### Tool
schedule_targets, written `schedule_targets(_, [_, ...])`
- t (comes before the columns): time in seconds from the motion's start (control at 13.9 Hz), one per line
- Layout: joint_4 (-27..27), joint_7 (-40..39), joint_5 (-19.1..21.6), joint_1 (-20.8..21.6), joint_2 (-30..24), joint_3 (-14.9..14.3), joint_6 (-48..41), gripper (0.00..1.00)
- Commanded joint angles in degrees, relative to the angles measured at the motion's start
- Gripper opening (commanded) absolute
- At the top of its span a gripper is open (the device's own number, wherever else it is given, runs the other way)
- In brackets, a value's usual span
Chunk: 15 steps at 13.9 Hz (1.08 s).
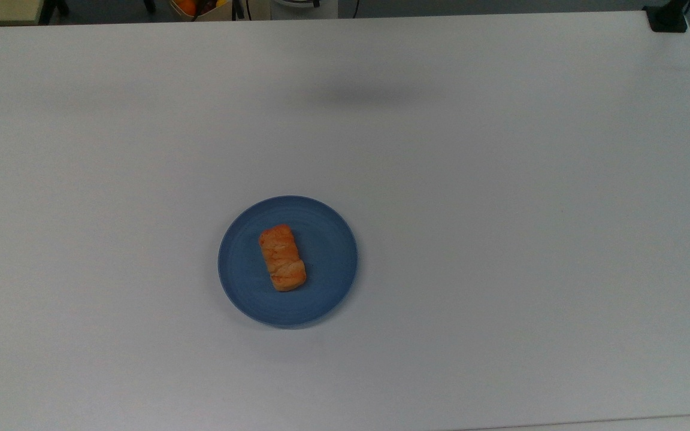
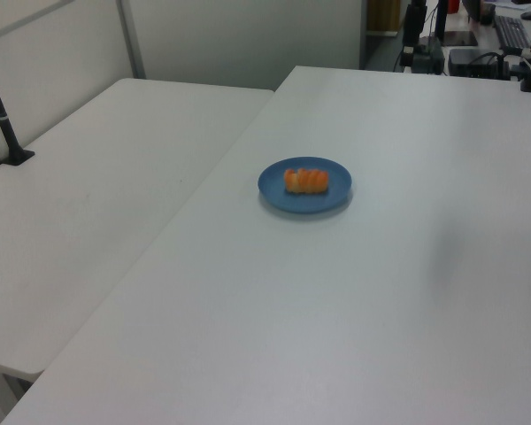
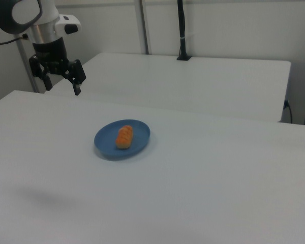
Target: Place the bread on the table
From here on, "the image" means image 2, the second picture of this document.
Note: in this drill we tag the black rectangular box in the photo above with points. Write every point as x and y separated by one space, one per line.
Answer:
469 62

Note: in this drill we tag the blue round plate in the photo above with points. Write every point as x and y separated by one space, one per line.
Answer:
274 195

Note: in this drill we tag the black camera pole with base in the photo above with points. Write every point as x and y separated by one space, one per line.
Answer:
3 124

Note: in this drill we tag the wooden cabinet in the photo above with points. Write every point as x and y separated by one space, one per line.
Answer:
382 15

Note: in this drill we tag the dark monitor base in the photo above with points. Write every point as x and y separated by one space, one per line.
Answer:
478 9

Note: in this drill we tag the thin black pole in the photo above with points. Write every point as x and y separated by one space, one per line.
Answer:
440 20

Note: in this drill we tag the black flat tablet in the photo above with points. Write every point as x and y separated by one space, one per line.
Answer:
461 38

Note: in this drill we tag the black computer keyboard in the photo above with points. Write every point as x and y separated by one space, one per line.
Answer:
512 32

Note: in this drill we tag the orange glazed bread roll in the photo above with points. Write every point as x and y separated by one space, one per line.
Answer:
306 180

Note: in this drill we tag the black camera box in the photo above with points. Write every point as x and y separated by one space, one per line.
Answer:
429 57

